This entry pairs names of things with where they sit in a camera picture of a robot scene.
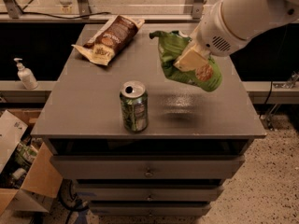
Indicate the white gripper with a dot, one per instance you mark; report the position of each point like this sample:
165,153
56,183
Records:
216,34

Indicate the green rice chip bag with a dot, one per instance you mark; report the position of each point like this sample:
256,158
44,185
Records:
170,46

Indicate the green soda can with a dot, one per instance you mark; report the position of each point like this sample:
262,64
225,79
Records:
134,106

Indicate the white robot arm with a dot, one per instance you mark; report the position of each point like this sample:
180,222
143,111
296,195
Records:
229,25

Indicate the brown chip bag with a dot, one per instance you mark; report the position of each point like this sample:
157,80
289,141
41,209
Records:
111,39

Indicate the grey drawer cabinet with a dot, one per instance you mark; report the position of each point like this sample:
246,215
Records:
194,141

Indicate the top drawer knob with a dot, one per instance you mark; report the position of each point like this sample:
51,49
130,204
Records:
148,173

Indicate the white pump bottle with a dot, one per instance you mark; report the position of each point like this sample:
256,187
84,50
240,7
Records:
25,75

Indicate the open cardboard box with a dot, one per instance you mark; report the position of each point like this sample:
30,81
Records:
28,181

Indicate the metal bracket on ledge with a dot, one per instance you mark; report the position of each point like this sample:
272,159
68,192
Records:
290,83

